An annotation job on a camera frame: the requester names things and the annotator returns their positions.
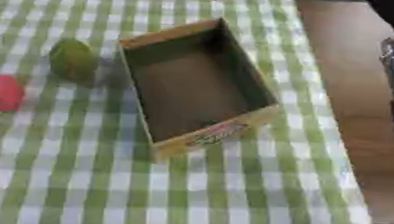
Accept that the open tan cardboard box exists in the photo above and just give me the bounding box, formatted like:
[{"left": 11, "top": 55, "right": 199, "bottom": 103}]
[{"left": 109, "top": 12, "right": 287, "bottom": 170}]

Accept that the green round toy fruit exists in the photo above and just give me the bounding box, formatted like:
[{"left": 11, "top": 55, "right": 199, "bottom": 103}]
[{"left": 46, "top": 37, "right": 101, "bottom": 84}]

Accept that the red block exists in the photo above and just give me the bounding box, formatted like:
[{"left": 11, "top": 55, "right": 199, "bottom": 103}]
[{"left": 0, "top": 72, "right": 29, "bottom": 114}]

